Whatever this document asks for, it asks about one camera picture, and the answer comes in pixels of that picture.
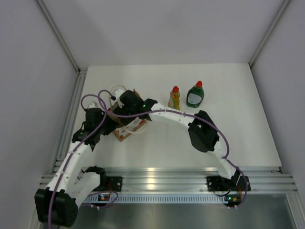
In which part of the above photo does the yellow bottle red cap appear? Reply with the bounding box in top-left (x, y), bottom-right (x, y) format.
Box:
top-left (168, 86), bottom-right (180, 110)

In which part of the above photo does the dark green bottle red cap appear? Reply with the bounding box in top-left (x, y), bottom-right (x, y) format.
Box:
top-left (186, 81), bottom-right (204, 108)

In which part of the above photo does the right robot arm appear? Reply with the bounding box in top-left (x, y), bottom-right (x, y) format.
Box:
top-left (110, 89), bottom-right (251, 193)

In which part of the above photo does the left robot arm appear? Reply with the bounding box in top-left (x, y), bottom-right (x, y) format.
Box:
top-left (34, 102), bottom-right (122, 228)

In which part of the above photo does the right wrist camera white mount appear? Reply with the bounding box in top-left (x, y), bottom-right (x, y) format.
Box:
top-left (111, 89), bottom-right (126, 101)

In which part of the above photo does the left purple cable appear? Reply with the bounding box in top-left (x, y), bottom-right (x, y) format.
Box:
top-left (47, 94), bottom-right (119, 226)

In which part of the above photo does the left aluminium frame post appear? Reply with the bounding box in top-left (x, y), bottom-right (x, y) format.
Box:
top-left (35, 0), bottom-right (88, 101)

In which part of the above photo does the aluminium frame post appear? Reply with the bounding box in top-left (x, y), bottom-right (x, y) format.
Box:
top-left (248, 0), bottom-right (293, 69)
top-left (35, 0), bottom-right (88, 101)

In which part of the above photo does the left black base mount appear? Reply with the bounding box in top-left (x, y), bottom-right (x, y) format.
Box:
top-left (102, 177), bottom-right (123, 192)

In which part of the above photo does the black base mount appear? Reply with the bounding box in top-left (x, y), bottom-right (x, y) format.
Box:
top-left (102, 177), bottom-right (123, 192)
top-left (206, 176), bottom-right (227, 192)

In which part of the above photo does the white slotted cable duct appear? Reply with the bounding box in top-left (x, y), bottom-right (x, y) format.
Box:
top-left (89, 193), bottom-right (229, 205)

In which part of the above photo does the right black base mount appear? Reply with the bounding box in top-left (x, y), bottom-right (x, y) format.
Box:
top-left (206, 176), bottom-right (227, 192)

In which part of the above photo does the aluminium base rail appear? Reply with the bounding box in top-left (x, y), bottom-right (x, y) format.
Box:
top-left (37, 167), bottom-right (298, 194)

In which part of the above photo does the right aluminium frame post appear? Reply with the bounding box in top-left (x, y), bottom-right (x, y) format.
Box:
top-left (248, 0), bottom-right (293, 69)

